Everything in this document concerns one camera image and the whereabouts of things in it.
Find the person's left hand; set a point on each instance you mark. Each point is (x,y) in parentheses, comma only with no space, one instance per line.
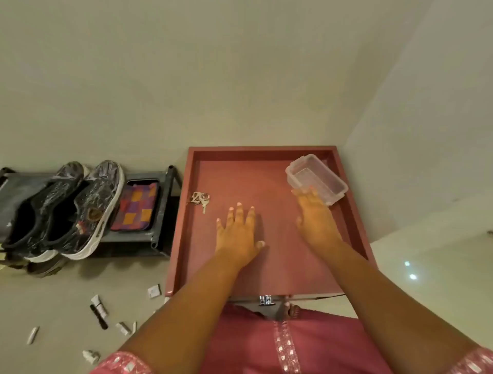
(237,239)

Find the person's right hand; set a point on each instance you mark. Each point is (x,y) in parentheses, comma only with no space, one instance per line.
(317,223)

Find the clear plastic box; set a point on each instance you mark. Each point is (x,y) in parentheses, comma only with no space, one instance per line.
(319,177)

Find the silver key bunch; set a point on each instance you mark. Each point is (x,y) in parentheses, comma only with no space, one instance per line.
(200,198)

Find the red tray table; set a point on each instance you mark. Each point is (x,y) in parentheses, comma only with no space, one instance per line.
(250,181)

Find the purple orange checked cloth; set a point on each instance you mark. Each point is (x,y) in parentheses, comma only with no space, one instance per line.
(135,208)

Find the dark grey sneaker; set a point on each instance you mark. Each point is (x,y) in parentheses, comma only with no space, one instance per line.
(50,200)
(96,208)

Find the short white tube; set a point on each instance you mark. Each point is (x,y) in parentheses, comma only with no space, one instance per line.
(123,328)

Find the white dropper bottle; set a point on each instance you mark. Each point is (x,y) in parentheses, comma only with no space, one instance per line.
(91,356)

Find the black shoe rack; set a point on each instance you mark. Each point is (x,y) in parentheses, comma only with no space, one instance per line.
(23,189)

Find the lone white battery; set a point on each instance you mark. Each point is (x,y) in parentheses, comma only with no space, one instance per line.
(32,335)

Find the person's right forearm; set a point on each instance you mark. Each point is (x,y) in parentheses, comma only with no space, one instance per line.
(393,308)

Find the person's left forearm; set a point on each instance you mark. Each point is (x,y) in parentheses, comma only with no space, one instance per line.
(185,316)

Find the pink embroidered tunic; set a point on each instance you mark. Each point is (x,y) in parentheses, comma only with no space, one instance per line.
(246,343)

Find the black plastic tray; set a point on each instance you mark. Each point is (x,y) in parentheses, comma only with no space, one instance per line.
(138,180)

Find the olive brown sandal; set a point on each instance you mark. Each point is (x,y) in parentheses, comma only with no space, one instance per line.
(42,266)

